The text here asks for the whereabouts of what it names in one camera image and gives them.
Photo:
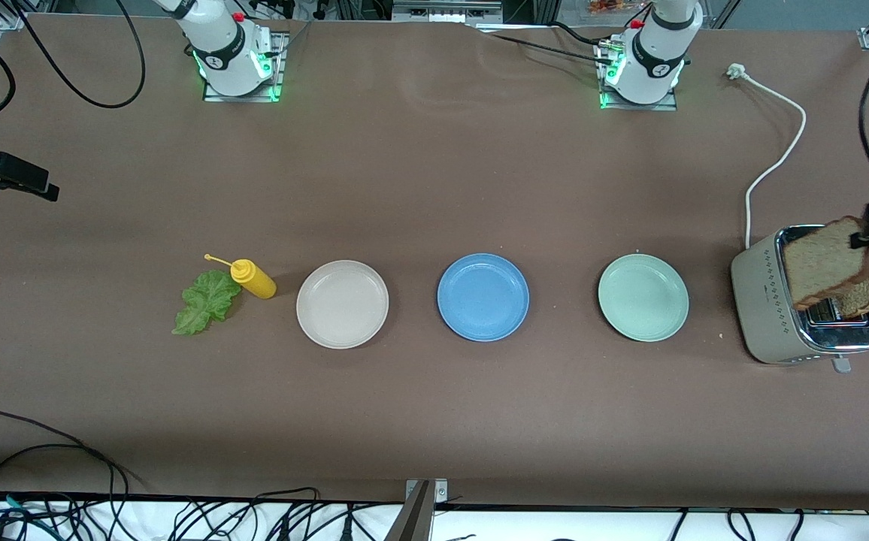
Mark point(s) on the blue plate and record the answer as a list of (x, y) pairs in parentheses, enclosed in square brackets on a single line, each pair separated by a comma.
[(483, 297)]

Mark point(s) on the beige chrome toaster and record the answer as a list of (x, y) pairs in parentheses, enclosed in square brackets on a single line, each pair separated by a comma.
[(761, 300)]

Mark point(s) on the grey metal equipment box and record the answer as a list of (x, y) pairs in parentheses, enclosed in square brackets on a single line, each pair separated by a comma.
[(446, 11)]

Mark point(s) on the brown bread slice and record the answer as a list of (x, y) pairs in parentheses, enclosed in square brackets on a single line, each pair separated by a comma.
[(818, 263), (867, 300)]

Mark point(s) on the orange packet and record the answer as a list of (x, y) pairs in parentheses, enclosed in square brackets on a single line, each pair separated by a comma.
[(611, 6)]

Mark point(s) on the yellow squeeze bottle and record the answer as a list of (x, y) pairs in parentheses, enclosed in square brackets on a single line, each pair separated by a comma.
[(254, 279)]

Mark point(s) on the grey metal bracket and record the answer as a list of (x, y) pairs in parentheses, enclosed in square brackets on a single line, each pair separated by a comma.
[(418, 511)]

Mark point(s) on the beige plate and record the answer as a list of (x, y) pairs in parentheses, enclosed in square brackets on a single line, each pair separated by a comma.
[(342, 304)]

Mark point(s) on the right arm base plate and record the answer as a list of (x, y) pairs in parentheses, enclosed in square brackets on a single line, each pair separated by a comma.
[(243, 98)]

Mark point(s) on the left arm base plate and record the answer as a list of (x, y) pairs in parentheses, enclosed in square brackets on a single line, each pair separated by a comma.
[(637, 107)]

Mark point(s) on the green lettuce leaf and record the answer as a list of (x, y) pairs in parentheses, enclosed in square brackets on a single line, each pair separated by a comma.
[(205, 300)]

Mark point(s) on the green plate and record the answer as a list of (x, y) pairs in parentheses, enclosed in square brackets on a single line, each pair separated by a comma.
[(643, 297)]

